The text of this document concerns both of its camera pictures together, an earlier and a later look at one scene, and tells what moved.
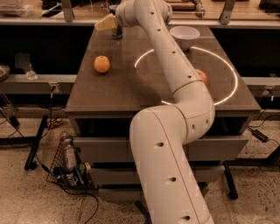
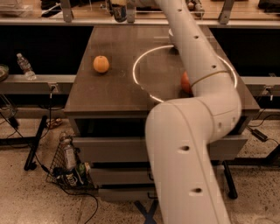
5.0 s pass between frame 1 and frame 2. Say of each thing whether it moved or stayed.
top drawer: stayed
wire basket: stayed
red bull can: moved
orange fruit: stayed
